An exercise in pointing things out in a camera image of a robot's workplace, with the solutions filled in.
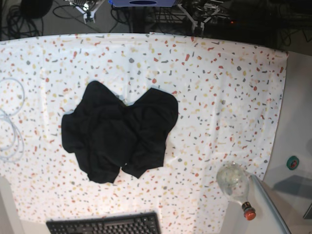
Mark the black t-shirt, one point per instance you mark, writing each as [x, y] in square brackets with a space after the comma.
[108, 136]

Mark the terrazzo patterned tablecloth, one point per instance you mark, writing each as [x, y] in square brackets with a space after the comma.
[229, 99]

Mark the clear bottle with orange cap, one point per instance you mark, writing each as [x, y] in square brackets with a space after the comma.
[234, 184]

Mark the black computer keyboard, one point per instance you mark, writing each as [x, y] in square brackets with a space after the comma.
[145, 223]

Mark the blue box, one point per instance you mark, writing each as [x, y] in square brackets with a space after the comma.
[141, 3]

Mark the green tape roll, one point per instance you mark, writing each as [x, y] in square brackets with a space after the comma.
[292, 163]

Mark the silver metal bar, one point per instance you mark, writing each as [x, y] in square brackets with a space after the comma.
[268, 219]

